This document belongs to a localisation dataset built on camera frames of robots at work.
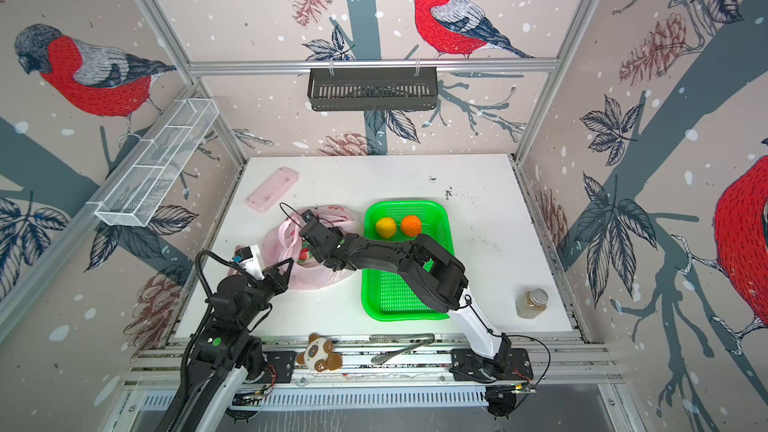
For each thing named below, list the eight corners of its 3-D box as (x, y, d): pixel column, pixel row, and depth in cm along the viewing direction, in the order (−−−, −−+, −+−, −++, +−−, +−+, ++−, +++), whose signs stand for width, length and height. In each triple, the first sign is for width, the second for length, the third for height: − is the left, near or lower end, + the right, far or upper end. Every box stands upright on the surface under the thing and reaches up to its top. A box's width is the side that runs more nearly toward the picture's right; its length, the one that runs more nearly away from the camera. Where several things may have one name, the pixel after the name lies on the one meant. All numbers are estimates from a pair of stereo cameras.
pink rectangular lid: (246, 204, 110) (243, 200, 108) (282, 169, 122) (280, 164, 120) (265, 214, 107) (262, 210, 105) (300, 177, 119) (299, 172, 117)
